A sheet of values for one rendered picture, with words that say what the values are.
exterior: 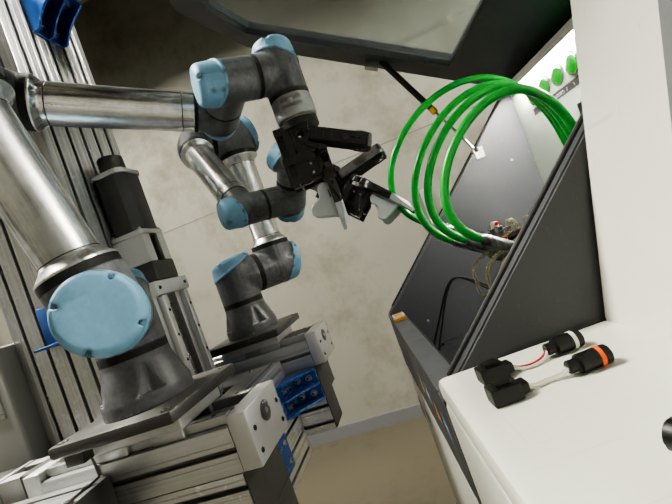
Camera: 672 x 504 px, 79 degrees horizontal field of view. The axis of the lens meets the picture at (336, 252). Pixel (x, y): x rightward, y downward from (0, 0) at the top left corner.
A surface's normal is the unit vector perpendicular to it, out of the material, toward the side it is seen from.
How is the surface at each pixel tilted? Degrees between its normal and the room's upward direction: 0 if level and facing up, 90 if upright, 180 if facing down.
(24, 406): 90
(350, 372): 90
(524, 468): 0
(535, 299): 90
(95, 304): 98
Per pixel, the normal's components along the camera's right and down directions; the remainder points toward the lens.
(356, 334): -0.17, 0.06
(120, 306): 0.42, -0.02
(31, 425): 0.92, -0.34
